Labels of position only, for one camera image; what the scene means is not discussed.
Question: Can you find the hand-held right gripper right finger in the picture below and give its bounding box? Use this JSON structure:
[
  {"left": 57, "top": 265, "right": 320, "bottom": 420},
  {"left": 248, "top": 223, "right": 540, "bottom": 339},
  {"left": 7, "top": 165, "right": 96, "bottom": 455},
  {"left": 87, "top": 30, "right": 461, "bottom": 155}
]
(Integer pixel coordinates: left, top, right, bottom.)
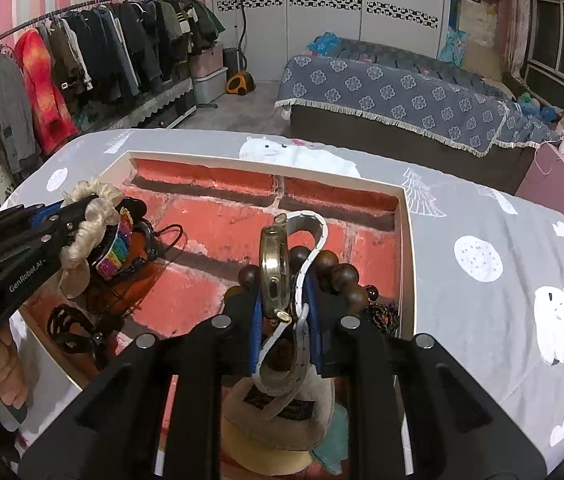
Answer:
[{"left": 307, "top": 285, "right": 548, "bottom": 480}]

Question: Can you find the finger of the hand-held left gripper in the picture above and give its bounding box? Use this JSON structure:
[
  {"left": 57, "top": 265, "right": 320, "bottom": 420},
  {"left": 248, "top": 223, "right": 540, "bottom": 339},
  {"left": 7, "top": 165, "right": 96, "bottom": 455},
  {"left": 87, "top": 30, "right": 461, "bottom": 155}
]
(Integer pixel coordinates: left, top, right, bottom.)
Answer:
[
  {"left": 9, "top": 201, "right": 63, "bottom": 227},
  {"left": 48, "top": 195, "right": 102, "bottom": 247}
]

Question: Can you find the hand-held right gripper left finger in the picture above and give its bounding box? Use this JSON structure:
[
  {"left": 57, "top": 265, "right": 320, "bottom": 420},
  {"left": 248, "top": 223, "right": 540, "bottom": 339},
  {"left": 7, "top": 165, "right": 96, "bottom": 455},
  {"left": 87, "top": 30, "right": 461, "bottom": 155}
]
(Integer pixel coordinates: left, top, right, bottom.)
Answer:
[{"left": 18, "top": 287, "right": 263, "bottom": 480}]

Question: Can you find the cream scrunchie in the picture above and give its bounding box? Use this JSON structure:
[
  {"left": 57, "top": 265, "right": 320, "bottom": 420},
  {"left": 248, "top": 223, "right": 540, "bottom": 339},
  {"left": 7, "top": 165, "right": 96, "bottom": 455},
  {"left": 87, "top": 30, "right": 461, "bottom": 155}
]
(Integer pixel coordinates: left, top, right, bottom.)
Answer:
[{"left": 58, "top": 178, "right": 125, "bottom": 300}]

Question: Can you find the brown bead bracelet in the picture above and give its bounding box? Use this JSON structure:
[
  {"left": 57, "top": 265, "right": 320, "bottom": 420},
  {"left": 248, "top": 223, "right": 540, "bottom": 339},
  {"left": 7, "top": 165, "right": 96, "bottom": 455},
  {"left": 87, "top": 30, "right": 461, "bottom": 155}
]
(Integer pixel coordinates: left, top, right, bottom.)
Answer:
[{"left": 238, "top": 249, "right": 379, "bottom": 313}]

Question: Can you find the wristwatch with white strap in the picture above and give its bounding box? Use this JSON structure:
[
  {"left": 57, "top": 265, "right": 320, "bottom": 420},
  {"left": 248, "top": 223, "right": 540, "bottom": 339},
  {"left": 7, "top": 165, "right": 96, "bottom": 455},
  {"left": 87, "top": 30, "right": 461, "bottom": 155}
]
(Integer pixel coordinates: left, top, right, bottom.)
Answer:
[{"left": 252, "top": 211, "right": 330, "bottom": 418}]

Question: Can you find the orange scrunchie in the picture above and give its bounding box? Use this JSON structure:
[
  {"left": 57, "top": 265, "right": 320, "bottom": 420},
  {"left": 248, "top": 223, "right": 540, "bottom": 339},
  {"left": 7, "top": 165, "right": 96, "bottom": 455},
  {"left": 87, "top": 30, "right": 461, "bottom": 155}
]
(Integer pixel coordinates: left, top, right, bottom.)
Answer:
[{"left": 87, "top": 230, "right": 163, "bottom": 330}]

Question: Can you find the brick pattern box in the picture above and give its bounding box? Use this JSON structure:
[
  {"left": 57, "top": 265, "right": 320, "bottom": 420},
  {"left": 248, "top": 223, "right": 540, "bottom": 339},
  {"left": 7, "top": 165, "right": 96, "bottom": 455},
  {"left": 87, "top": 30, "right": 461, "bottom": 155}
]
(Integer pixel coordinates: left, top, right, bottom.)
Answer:
[{"left": 16, "top": 150, "right": 417, "bottom": 480}]

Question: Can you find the beige cloth pouch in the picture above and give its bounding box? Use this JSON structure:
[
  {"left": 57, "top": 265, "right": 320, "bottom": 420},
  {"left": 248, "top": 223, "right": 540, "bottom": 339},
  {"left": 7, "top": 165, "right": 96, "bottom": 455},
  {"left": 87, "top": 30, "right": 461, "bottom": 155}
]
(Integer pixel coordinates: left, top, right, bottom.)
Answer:
[{"left": 219, "top": 375, "right": 337, "bottom": 453}]

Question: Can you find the black hair clip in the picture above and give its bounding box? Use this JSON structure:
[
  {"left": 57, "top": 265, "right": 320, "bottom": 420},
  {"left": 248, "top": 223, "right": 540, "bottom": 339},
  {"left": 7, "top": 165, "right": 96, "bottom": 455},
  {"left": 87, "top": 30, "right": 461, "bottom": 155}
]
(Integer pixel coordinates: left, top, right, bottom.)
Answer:
[{"left": 47, "top": 304, "right": 105, "bottom": 361}]

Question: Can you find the teal cloth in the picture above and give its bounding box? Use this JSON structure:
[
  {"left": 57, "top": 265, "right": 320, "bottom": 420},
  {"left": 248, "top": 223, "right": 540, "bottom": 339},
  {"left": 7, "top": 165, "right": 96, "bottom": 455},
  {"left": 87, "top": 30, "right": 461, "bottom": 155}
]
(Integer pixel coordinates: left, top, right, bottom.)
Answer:
[{"left": 312, "top": 402, "right": 350, "bottom": 476}]

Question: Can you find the yellow round pad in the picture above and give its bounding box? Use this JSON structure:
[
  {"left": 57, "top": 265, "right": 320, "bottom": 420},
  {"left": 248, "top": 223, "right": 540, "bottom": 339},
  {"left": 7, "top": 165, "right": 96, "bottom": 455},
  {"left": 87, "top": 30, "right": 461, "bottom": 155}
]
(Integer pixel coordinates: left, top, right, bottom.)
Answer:
[{"left": 222, "top": 425, "right": 315, "bottom": 476}]

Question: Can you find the low cabinet with lace cover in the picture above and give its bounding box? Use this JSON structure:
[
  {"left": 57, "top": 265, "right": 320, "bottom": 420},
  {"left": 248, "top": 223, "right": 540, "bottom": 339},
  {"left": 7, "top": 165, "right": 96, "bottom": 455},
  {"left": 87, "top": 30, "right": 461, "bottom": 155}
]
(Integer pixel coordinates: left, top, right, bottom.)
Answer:
[{"left": 79, "top": 77, "right": 197, "bottom": 131}]

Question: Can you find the row of hanging clothes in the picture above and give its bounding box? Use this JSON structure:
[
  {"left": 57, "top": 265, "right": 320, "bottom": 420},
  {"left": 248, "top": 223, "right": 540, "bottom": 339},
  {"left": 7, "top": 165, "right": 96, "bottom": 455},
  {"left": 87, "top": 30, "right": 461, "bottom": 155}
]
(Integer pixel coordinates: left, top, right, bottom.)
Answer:
[{"left": 0, "top": 0, "right": 225, "bottom": 171}]

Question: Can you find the white storage box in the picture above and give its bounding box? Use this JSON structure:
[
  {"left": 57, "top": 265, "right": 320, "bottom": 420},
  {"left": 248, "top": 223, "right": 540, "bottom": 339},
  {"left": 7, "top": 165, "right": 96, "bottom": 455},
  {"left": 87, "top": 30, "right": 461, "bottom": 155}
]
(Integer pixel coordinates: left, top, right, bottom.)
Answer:
[{"left": 193, "top": 67, "right": 229, "bottom": 106}]

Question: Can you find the pink storage box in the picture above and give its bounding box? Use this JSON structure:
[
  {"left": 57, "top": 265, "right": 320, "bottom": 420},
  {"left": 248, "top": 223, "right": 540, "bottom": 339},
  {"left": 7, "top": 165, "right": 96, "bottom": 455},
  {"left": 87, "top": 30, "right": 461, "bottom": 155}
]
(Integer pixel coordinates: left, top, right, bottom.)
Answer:
[{"left": 189, "top": 42, "right": 225, "bottom": 78}]

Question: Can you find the metal clothes rack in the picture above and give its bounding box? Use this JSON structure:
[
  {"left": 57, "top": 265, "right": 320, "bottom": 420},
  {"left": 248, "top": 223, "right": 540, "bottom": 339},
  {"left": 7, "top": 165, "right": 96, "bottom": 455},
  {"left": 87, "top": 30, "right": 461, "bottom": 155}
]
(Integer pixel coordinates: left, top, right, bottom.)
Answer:
[{"left": 0, "top": 0, "right": 197, "bottom": 131}]

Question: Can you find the black and yellow garment steamer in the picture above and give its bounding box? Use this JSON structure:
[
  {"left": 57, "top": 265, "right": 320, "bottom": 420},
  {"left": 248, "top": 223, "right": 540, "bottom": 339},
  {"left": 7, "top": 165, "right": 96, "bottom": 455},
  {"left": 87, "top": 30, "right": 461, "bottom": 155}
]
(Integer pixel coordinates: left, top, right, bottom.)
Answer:
[{"left": 223, "top": 0, "right": 257, "bottom": 97}]

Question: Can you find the bed with blue patterned cover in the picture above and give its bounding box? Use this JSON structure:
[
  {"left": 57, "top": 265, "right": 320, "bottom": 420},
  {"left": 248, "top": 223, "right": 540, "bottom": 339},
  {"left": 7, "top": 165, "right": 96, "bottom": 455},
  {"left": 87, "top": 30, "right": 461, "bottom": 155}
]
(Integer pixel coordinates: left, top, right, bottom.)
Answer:
[{"left": 274, "top": 37, "right": 564, "bottom": 196}]

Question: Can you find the pink nightstand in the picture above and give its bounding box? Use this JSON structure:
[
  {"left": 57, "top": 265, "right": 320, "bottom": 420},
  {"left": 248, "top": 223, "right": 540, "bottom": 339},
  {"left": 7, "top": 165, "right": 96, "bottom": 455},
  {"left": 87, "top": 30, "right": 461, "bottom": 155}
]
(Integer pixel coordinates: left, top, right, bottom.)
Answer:
[{"left": 514, "top": 142, "right": 564, "bottom": 218}]

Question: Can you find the turquoise bag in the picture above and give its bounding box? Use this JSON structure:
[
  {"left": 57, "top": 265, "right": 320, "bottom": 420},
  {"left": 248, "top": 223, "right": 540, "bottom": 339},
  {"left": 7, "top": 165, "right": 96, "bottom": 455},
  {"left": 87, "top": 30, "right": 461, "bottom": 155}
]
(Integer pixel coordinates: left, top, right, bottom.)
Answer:
[{"left": 309, "top": 32, "right": 343, "bottom": 57}]

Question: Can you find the white wardrobe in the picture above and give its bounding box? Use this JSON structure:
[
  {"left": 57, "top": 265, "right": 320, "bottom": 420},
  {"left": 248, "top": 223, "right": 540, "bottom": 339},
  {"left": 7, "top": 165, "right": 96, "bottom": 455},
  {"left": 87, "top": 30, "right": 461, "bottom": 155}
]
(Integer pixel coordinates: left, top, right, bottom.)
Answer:
[{"left": 209, "top": 0, "right": 455, "bottom": 83}]

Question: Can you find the turquoise cloth pile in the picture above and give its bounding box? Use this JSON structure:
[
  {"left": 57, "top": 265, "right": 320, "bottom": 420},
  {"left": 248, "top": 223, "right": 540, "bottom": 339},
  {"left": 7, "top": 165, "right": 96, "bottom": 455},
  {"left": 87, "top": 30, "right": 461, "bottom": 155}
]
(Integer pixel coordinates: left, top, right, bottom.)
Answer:
[{"left": 516, "top": 91, "right": 562, "bottom": 123}]

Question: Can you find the pink checked curtain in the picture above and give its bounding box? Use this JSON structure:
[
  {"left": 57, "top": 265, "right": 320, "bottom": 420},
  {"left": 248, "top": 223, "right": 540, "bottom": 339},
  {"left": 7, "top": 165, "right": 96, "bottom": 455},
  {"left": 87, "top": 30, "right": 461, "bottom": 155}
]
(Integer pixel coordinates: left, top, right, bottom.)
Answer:
[{"left": 504, "top": 0, "right": 532, "bottom": 78}]

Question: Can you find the large window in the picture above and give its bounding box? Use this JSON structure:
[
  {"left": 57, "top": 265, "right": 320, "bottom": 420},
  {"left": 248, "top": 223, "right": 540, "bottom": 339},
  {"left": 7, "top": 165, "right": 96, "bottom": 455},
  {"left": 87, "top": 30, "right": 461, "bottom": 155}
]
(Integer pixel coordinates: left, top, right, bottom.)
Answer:
[{"left": 524, "top": 0, "right": 564, "bottom": 106}]

